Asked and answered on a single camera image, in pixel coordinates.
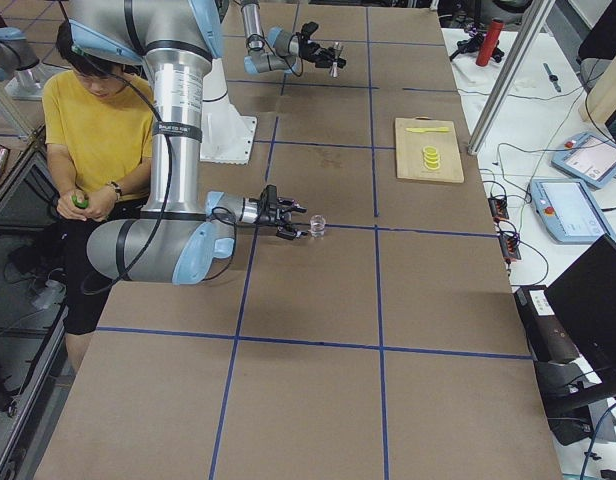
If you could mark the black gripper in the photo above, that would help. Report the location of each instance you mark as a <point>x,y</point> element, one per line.
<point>268,215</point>
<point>313,51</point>

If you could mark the steel jigger measuring cup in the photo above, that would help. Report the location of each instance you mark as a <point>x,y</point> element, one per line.
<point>335,51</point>

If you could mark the clear glass cup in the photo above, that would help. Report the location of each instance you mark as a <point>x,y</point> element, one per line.
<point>317,226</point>

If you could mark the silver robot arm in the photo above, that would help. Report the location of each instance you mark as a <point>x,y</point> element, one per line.
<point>180,234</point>
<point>282,50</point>

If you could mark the bamboo cutting board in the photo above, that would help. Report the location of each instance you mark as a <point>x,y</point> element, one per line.
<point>410,156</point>

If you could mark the yellow plastic knife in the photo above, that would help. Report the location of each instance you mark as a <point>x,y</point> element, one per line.
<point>422,130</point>

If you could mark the lemon slice nearest knife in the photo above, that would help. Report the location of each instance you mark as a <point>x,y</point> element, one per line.
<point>430,150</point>

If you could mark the red cylinder bottle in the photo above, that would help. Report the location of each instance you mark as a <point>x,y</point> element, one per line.
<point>489,47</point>

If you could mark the far small circuit board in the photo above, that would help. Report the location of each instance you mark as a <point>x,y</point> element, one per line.
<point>498,208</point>

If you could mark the small circuit board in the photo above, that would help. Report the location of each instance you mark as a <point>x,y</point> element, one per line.
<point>509,244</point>
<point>498,208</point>

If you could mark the green ball in hands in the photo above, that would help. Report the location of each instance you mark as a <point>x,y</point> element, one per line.
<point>80,202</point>

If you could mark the wrist watch on desk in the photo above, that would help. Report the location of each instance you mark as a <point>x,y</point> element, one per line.
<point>553,78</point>

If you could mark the near small circuit board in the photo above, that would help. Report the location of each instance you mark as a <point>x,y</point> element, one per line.
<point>509,244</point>

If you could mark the person in yellow shirt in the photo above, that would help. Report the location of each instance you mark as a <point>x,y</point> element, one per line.
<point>99,145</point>

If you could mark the far teach pendant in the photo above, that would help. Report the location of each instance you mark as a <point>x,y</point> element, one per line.
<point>588,157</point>

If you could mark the teach pendant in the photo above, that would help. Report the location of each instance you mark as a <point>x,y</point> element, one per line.
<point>588,157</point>
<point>569,211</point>

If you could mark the near teach pendant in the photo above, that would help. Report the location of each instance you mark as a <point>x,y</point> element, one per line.
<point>569,211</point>

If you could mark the black box on desk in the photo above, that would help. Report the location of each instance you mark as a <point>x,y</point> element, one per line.
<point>547,337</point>

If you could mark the black computer monitor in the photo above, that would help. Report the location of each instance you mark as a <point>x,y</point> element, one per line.
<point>583,299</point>

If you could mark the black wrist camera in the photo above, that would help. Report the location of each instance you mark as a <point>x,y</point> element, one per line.
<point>306,32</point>

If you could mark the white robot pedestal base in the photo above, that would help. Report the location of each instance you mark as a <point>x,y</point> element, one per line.
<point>227,135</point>

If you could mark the aluminium frame post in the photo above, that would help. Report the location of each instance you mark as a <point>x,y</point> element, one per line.
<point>530,28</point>

